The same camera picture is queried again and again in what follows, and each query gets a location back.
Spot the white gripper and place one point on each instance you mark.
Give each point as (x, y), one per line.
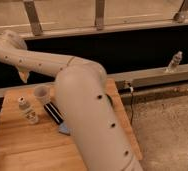
(24, 74)

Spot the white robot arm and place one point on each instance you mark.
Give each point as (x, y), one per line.
(80, 96)

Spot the translucent ceramic cup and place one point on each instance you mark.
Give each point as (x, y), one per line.
(42, 94)

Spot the small white bottle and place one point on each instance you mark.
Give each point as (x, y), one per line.
(27, 110)

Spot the black white striped object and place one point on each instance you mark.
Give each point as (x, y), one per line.
(53, 112)

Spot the wooden table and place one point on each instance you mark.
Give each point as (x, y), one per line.
(40, 147)

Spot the left metal bracket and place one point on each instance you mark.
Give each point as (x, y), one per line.
(33, 17)

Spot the metal bracket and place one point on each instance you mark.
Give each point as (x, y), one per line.
(33, 17)
(99, 14)
(180, 16)

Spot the middle metal bracket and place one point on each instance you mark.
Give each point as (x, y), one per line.
(99, 14)

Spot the right metal bracket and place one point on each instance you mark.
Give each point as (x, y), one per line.
(180, 16)

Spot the grey metal rail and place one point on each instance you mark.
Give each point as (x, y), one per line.
(149, 77)

